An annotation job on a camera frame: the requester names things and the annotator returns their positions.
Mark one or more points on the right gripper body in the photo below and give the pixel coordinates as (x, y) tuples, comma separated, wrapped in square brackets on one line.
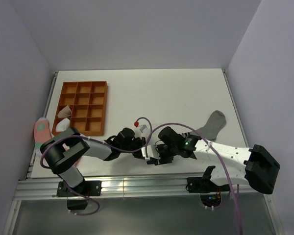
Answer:
[(166, 153)]

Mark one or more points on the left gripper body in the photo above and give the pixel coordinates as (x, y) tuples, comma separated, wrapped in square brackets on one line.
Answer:
[(136, 143)]

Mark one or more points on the grey striped sock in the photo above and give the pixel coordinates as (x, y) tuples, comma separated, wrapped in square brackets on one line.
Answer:
[(215, 123)]

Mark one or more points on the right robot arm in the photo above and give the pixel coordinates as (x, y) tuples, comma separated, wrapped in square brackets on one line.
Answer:
[(228, 165)]

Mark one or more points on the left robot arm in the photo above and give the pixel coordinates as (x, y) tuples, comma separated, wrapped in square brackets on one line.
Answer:
[(64, 150)]

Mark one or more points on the orange compartment tray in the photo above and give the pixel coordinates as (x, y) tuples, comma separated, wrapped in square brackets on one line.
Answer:
[(88, 99)]

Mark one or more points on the white rolled sock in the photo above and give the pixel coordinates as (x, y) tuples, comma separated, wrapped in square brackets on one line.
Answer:
[(62, 125)]

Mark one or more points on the beige rolled sock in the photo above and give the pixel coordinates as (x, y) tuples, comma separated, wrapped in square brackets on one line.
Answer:
[(65, 112)]

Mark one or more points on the pink green sock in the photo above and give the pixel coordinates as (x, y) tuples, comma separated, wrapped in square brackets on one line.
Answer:
[(41, 134)]

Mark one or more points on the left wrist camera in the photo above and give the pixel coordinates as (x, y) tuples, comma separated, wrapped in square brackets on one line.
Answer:
[(141, 131)]

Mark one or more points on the aluminium frame rail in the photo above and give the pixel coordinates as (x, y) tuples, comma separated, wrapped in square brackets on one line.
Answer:
[(111, 187)]

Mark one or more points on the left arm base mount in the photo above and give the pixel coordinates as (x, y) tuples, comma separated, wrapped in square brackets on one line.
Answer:
[(80, 197)]

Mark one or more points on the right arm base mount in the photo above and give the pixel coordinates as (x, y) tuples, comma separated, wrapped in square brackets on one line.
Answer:
[(211, 195)]

